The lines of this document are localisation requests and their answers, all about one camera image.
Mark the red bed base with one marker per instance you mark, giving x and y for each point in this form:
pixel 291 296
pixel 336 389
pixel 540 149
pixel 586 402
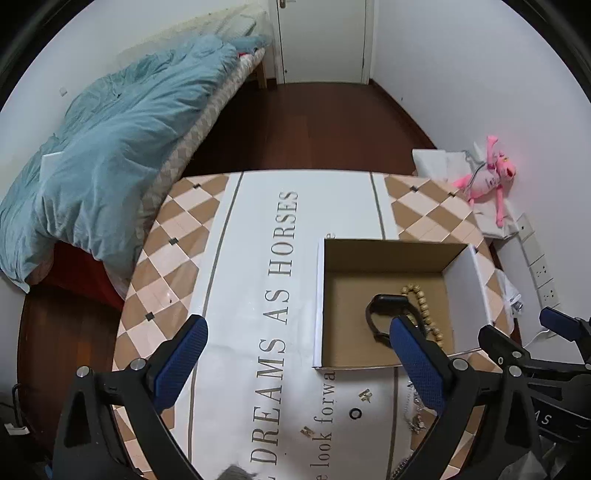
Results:
pixel 69 272

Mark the black wrist band watch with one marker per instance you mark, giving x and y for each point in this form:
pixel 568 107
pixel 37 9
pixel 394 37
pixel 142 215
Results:
pixel 372 318

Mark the printed checkered tablecloth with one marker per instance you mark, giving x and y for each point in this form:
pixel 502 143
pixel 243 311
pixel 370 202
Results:
pixel 258 277

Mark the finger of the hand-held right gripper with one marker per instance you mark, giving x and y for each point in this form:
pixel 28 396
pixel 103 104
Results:
pixel 558 321
pixel 501 344

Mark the grey fuzzy object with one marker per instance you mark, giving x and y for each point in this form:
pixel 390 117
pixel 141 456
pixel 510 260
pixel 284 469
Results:
pixel 235 474

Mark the blue duvet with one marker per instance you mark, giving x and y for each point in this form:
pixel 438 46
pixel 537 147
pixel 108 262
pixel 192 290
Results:
pixel 115 138

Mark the cardboard box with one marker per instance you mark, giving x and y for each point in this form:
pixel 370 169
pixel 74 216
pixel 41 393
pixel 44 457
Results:
pixel 351 318

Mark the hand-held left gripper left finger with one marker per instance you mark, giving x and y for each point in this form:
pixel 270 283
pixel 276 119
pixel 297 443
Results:
pixel 181 357

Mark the checkered bed mattress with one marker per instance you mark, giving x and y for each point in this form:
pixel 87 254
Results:
pixel 184 152

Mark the white pillow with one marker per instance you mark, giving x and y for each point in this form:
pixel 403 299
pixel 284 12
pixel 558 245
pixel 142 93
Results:
pixel 238 25

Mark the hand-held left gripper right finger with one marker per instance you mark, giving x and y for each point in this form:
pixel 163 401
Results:
pixel 415 364

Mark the white door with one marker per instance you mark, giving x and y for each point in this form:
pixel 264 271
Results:
pixel 323 41

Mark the white flat bag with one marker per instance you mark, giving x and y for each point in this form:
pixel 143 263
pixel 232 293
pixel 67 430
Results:
pixel 491 221

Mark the pink plush toy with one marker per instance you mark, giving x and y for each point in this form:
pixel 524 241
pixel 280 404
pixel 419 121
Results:
pixel 487 177

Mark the white plug adapter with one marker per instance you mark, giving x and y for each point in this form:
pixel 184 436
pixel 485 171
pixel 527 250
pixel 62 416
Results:
pixel 511 295

